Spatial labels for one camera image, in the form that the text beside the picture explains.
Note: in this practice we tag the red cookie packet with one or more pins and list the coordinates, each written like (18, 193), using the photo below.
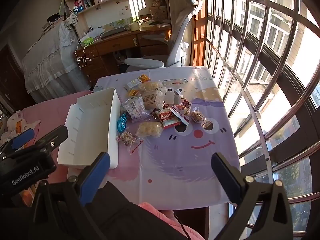
(167, 118)

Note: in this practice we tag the red white strawberry cake packet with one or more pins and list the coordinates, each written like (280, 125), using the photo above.
(182, 111)

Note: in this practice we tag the white packet purple print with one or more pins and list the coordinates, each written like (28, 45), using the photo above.
(133, 108)

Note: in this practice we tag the white plastic storage bin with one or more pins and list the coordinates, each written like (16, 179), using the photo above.
(90, 130)

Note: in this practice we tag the pink blanket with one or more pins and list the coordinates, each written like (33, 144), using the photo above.
(50, 110)

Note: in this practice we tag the wooden desk with drawers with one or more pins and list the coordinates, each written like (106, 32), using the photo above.
(112, 45)

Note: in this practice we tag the metal window bars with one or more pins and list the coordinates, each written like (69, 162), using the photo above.
(262, 55)

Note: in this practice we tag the person's pink fleece pants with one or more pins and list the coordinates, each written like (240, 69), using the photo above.
(175, 222)

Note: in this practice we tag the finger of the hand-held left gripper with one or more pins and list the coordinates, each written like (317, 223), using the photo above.
(56, 133)
(22, 137)

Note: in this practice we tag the dark wooden door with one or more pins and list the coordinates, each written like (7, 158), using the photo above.
(10, 80)

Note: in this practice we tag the green tissue box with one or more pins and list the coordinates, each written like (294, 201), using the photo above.
(86, 41)

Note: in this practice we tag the wooden bookshelf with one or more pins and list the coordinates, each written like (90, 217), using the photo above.
(120, 1)

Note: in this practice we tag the white lace cover cloth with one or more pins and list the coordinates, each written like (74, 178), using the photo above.
(50, 62)

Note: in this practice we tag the person's black jacket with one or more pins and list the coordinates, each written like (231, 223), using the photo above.
(120, 215)

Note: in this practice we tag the cartoon printed blanket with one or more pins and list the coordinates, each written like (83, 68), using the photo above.
(15, 125)

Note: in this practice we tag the dark chocolate snack packet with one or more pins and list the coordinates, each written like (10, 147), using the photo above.
(154, 113)

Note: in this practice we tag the cream mug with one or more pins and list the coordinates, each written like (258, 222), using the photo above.
(134, 26)

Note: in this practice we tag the blue foil snack packet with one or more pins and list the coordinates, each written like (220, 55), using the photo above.
(122, 125)

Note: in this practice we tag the white office chair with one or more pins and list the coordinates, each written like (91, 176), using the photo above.
(175, 42)

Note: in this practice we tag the wicker basket with teddy bear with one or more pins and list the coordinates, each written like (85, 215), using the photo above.
(158, 11)

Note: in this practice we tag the small clear white packet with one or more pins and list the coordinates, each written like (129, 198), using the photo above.
(173, 97)

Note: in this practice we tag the clear bag of yellow balls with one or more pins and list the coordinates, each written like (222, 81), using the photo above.
(148, 129)

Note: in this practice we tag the clear bag of puffed snacks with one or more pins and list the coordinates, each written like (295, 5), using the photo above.
(150, 86)

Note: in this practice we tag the nut bar packet red edge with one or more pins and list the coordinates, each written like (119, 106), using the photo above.
(127, 138)

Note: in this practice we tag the silver purple foil packet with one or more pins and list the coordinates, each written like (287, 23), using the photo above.
(200, 117)

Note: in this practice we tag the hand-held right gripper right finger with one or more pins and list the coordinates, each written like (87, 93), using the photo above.
(225, 180)

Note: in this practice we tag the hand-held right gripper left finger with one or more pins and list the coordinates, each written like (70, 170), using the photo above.
(96, 177)

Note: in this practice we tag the grey keyboard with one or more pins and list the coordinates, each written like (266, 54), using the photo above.
(112, 33)

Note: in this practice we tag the small yellow snack packet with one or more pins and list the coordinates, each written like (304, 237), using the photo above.
(133, 93)

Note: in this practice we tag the white papers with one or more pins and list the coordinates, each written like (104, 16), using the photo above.
(96, 32)

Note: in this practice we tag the white orange snack packet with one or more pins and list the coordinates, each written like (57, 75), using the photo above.
(136, 81)

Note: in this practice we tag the cartoon printed tablecloth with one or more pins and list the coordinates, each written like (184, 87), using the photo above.
(180, 155)

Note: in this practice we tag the clear cake packet white label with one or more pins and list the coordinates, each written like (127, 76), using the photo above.
(151, 100)

